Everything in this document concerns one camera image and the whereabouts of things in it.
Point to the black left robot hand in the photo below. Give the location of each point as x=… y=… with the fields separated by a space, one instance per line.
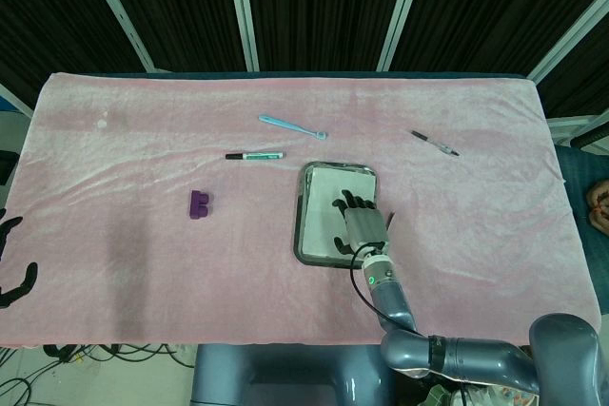
x=28 y=277

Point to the black grey right robot hand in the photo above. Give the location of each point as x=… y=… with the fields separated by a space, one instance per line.
x=366 y=227

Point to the white paper sheet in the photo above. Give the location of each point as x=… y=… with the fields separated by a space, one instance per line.
x=319 y=220

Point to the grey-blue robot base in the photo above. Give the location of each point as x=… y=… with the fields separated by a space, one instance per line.
x=285 y=377

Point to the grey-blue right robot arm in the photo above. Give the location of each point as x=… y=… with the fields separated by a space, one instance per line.
x=395 y=301

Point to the metal tray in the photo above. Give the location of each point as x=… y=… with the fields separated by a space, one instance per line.
x=296 y=235

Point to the metal tweezers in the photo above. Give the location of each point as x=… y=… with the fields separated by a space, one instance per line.
x=392 y=219

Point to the clear black ballpoint pen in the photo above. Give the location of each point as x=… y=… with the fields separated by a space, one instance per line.
x=435 y=142

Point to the light blue toothbrush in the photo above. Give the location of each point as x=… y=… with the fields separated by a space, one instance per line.
x=290 y=126

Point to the green white marker pen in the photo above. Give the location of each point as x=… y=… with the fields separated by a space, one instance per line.
x=257 y=156

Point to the pink velvet table cloth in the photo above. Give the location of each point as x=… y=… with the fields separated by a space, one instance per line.
x=190 y=258

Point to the purple plastic block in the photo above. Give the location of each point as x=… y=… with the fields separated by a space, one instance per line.
x=200 y=205

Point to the teal padded bench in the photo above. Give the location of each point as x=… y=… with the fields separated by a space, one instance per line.
x=578 y=197

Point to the colourful printed packet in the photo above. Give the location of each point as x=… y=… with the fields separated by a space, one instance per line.
x=499 y=396

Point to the black ribbed partition panel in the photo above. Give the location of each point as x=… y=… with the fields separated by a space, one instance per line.
x=495 y=2
x=43 y=11
x=585 y=78
x=181 y=6
x=323 y=6

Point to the pink skin-coloured model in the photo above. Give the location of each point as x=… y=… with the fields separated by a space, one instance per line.
x=599 y=206

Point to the black ribbed bar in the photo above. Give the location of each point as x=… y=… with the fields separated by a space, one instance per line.
x=590 y=137

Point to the white partition frame post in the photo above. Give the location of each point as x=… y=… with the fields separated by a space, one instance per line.
x=14 y=99
x=242 y=11
x=404 y=11
x=566 y=40
x=119 y=16

